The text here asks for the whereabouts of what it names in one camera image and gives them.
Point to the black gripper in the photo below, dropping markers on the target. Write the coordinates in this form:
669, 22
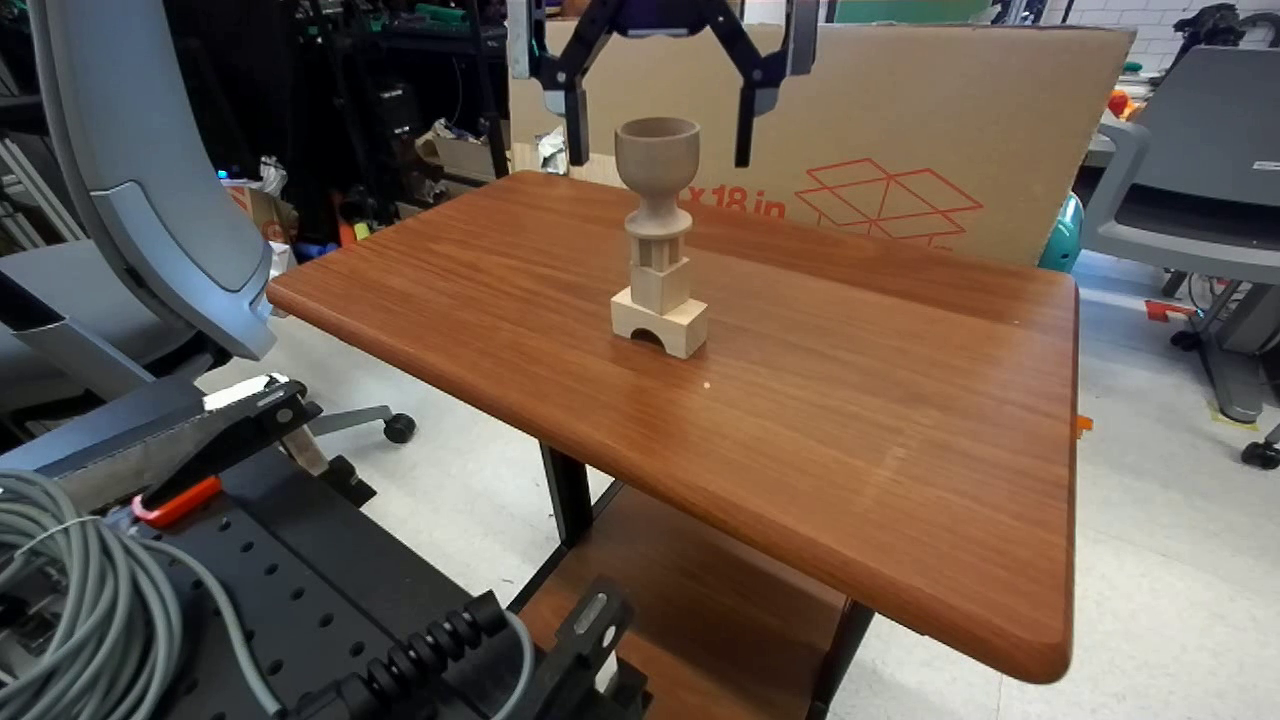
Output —
669, 16

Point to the wooden goblet cup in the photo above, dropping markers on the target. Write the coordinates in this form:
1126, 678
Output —
657, 160

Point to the small wooden block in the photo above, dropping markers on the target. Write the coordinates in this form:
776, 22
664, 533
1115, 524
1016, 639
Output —
657, 249

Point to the wooden square block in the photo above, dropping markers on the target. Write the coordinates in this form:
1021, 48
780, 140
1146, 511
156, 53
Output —
657, 283

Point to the wooden arch block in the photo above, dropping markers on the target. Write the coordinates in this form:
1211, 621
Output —
685, 327

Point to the green board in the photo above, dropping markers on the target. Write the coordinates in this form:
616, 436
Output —
906, 10

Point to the cardboard box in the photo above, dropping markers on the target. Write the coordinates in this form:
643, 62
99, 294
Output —
933, 106

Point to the black equipment rack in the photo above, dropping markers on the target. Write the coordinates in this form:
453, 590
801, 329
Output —
363, 95

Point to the black table leg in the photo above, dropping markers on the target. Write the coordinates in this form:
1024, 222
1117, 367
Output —
566, 495

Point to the teal exercise ball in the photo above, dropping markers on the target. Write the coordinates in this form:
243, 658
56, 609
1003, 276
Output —
1061, 239

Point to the wooden table lower shelf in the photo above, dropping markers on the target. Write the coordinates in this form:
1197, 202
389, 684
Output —
704, 625

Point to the large blue-grey office chair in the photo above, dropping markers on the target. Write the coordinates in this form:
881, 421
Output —
144, 202

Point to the grey office chair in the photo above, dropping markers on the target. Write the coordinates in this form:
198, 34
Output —
1203, 172

